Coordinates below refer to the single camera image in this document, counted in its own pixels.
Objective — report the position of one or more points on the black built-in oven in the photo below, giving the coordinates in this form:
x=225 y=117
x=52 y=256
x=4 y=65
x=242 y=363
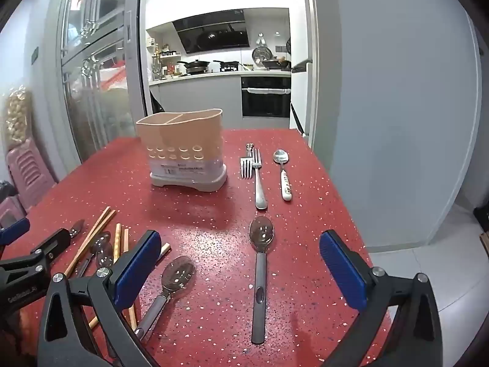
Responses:
x=265 y=103

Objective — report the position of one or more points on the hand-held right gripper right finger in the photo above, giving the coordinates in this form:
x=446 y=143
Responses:
x=342 y=271

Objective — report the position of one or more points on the white refrigerator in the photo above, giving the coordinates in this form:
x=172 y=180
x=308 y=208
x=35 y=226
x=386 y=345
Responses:
x=301 y=99

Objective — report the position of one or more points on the stack of pink plastic stools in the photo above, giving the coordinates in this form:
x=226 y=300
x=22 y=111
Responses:
x=30 y=172

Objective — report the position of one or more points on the plain metal fork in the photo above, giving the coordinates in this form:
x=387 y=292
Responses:
x=261 y=195

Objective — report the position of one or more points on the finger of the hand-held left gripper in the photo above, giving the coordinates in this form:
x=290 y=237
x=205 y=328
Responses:
x=17 y=229
x=55 y=242

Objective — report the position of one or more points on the glass sliding door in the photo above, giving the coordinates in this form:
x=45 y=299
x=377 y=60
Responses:
x=99 y=84

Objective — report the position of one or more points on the dark translucent plastic spoon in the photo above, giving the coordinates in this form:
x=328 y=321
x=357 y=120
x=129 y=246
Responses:
x=100 y=241
x=78 y=227
x=105 y=256
x=261 y=231
x=177 y=275

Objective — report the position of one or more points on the beige plastic cutlery holder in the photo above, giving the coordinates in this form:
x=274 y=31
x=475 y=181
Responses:
x=179 y=133

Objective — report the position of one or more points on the bag of beige balls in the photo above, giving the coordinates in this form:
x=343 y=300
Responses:
x=15 y=118

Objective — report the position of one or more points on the grey kitchen cabinets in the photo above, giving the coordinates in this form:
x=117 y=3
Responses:
x=198 y=99

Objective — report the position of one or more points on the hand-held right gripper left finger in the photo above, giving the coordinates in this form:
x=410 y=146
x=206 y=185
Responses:
x=137 y=269

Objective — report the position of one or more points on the brown wooden chopstick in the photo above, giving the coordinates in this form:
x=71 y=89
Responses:
x=88 y=237
x=99 y=233

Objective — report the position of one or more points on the black wok with food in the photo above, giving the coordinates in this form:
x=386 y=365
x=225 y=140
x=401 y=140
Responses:
x=277 y=64

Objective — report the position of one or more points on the small pink plastic stool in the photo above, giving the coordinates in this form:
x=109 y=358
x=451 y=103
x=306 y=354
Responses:
x=11 y=212

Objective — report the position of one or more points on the spice rack with bottles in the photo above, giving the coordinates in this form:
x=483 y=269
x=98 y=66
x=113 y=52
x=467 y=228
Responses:
x=166 y=61

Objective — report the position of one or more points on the black frying pan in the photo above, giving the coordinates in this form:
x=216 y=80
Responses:
x=227 y=65

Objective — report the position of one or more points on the black range hood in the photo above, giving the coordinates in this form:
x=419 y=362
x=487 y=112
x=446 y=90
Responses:
x=214 y=32

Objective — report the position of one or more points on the dark wall switch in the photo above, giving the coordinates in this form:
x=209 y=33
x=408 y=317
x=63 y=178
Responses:
x=35 y=54

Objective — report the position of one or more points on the black garbage bag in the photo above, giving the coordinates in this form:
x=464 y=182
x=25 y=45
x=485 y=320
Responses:
x=156 y=99

